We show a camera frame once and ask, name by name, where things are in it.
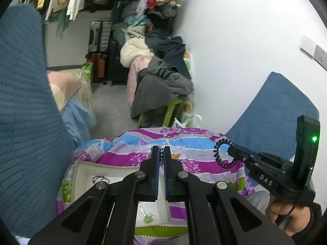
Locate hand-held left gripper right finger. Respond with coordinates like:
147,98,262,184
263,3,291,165
164,146,296,245

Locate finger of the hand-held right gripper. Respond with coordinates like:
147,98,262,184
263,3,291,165
227,144,292,171

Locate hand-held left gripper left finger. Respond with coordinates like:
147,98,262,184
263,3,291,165
28,145,160,245

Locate black spiral hair tie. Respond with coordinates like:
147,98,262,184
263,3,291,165
213,138,240,169

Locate white cardboard box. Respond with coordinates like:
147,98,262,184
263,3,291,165
70,160,189,228

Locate person's right forearm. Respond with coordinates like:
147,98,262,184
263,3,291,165
291,202,324,245

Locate person's right hand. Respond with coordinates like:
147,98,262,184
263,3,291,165
265,195,315,237

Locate colourful striped floral blanket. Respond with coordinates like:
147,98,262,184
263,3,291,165
56,127,259,245

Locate person's right leg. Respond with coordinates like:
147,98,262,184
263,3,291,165
243,189,270,215

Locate small blue quilted cushion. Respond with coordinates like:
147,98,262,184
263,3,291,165
224,71,320,164

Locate green plastic stool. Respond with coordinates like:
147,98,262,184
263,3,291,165
137,98,191,128

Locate grey sweater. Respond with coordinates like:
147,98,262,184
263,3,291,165
130,57,195,119

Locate light blue cloth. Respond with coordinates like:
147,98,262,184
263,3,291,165
61,96,97,145

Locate pink cloth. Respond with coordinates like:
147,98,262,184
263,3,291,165
126,57,154,108

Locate cream patterned cloth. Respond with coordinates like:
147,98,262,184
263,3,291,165
74,79,93,108

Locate fruit print quilt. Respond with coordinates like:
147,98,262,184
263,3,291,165
182,50,195,113

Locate red and black suitcase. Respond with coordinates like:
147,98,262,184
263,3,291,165
85,52,108,84

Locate green printed bag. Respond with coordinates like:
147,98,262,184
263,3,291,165
81,62,94,82

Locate pink pillow in plastic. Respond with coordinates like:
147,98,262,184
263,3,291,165
47,70,88,111

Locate cream fleece garment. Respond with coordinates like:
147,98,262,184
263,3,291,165
120,37,154,68

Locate dark navy jacket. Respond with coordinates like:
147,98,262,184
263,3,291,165
144,28,193,80

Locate large blue quilted cushion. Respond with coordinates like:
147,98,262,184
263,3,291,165
0,2,77,238

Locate grey ribbed suitcase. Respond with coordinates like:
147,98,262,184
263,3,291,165
87,20,113,55

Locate teal patterned garment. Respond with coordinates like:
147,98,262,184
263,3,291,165
122,13,152,28

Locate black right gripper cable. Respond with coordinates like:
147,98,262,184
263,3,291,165
277,167,312,227

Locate white wall socket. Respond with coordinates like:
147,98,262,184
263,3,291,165
313,44,327,71

